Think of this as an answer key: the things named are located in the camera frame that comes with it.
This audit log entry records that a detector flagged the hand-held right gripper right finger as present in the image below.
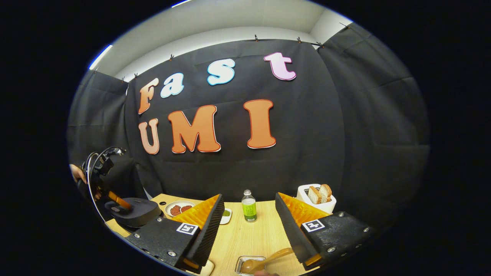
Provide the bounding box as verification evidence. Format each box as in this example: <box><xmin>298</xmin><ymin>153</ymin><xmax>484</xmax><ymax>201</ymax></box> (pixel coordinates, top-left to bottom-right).
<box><xmin>275</xmin><ymin>192</ymin><xmax>379</xmax><ymax>271</ymax></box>

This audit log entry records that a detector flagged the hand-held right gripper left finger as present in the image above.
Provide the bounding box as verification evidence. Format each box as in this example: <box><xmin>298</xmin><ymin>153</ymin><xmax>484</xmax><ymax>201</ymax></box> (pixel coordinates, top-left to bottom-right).
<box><xmin>125</xmin><ymin>194</ymin><xmax>226</xmax><ymax>274</ymax></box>

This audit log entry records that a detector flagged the black steel rice cooker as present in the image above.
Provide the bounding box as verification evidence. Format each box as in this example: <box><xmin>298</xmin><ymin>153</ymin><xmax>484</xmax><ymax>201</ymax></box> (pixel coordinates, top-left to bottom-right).
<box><xmin>104</xmin><ymin>197</ymin><xmax>163</xmax><ymax>229</ymax></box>

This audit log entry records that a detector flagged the clear plastic rice box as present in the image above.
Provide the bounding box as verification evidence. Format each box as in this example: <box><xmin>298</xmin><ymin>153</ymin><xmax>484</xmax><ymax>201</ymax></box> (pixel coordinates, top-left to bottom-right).
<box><xmin>186</xmin><ymin>260</ymin><xmax>216</xmax><ymax>276</ymax></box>

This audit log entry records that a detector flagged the wooden spoon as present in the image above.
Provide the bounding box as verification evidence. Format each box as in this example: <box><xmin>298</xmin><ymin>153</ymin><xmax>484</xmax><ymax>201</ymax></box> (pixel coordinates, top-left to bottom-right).
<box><xmin>241</xmin><ymin>248</ymin><xmax>294</xmax><ymax>275</ymax></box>

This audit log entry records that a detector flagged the metal wire chopstick holder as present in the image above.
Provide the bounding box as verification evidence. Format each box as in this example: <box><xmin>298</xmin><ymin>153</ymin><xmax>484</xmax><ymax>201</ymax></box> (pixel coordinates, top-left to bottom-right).
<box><xmin>235</xmin><ymin>256</ymin><xmax>267</xmax><ymax>276</ymax></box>

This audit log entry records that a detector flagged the round plate with red meat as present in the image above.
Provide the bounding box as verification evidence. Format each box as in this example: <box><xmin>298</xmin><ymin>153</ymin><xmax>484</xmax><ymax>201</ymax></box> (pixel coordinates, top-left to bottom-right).
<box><xmin>165</xmin><ymin>200</ymin><xmax>196</xmax><ymax>218</ymax></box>

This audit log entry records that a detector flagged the white toaster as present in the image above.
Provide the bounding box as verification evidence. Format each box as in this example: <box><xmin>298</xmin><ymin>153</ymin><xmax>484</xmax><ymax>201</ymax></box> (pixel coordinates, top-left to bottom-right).
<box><xmin>296</xmin><ymin>184</ymin><xmax>338</xmax><ymax>215</ymax></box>

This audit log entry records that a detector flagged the green label drink bottle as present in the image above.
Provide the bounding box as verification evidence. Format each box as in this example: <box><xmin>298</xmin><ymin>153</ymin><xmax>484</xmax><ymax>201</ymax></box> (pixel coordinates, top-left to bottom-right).
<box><xmin>241</xmin><ymin>189</ymin><xmax>258</xmax><ymax>223</ymax></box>

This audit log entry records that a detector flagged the black backdrop cloth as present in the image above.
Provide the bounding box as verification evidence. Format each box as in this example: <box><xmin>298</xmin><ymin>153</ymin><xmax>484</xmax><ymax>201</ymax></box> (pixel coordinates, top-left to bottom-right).
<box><xmin>67</xmin><ymin>23</ymin><xmax>430</xmax><ymax>230</ymax></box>

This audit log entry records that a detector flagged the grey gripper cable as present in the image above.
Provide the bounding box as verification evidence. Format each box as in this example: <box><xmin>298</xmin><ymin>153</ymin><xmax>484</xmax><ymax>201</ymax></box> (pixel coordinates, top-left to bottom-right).
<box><xmin>85</xmin><ymin>147</ymin><xmax>125</xmax><ymax>202</ymax></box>

